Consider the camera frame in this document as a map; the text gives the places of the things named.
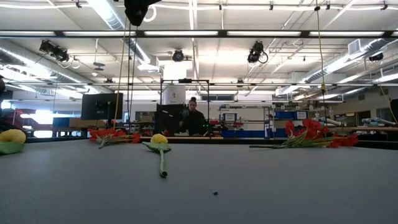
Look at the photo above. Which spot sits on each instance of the large red flower bunch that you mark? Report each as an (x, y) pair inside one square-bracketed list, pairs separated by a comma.
[(311, 132)]

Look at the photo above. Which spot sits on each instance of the blue grey tube bundle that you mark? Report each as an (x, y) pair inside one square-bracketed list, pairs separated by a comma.
[(379, 122)]

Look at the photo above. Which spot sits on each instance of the brown cardboard box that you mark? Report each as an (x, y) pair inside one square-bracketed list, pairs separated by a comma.
[(81, 123)]

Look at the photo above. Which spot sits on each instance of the yellow artificial tulip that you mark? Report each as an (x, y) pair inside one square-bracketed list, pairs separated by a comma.
[(12, 136), (159, 138)]

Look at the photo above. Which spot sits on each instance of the wooden workbench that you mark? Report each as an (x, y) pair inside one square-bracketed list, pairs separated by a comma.
[(367, 128)]

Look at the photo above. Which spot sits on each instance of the black round camera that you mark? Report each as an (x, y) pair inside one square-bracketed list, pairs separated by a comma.
[(178, 56)]

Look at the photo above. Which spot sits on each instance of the row of blue bins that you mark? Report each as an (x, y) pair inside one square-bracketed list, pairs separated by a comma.
[(248, 133)]

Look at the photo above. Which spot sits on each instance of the black computer monitor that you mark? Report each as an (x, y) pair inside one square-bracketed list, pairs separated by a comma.
[(168, 118), (102, 107)]

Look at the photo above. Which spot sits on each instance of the person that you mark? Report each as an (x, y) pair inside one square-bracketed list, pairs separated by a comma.
[(194, 123)]

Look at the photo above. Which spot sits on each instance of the small red flower bunch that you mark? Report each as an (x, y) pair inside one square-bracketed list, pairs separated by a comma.
[(105, 133)]

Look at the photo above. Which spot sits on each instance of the blue shelf bins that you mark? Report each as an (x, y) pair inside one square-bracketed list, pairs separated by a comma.
[(286, 115)]

